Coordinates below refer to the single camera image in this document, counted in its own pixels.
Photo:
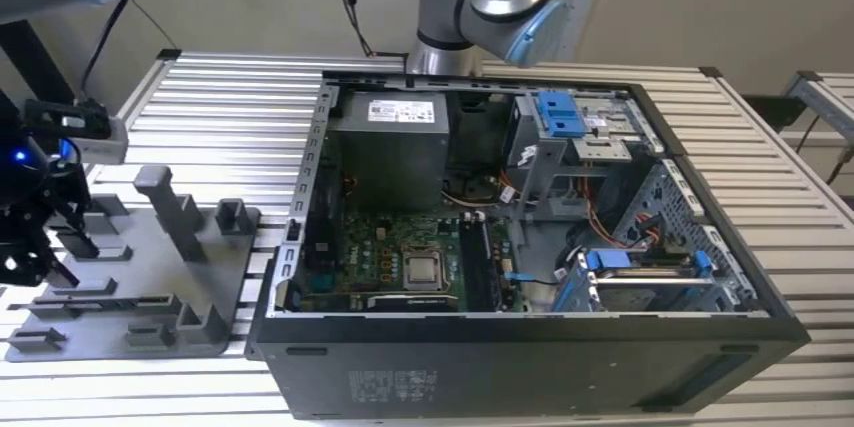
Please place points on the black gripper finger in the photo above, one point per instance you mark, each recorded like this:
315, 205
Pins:
23, 252
74, 224

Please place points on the black RAM stick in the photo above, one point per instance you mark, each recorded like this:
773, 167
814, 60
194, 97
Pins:
480, 262
114, 301

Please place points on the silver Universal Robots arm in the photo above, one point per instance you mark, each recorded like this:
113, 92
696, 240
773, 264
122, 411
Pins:
508, 2

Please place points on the grey plastic parts rack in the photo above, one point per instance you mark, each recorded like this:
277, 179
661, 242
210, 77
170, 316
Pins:
201, 287

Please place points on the black table corner cap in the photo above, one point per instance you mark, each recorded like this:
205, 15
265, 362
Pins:
169, 54
712, 72

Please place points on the green motherboard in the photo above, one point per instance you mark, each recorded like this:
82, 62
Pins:
363, 247

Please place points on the grey power supply unit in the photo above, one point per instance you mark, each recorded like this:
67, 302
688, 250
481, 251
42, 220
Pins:
387, 167

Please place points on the silver CPU in socket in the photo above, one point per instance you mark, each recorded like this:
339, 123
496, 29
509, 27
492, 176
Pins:
423, 269

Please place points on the black graphics card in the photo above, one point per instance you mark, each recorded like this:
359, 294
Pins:
414, 301

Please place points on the black open PC case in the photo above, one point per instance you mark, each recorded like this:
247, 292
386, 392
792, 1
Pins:
508, 367

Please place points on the blue disk carrier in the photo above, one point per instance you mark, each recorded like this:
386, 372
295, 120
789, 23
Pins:
561, 114

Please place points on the grey metal drive cage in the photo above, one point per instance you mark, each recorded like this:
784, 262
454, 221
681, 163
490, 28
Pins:
604, 147

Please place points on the disk bay with blue rails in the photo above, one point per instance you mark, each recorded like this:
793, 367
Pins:
641, 277

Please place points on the neighbouring metal slat table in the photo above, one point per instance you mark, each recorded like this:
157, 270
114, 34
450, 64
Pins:
828, 92

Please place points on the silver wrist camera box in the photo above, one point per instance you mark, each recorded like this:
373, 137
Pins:
101, 149

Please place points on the black upright post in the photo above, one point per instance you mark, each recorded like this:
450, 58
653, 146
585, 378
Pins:
30, 62

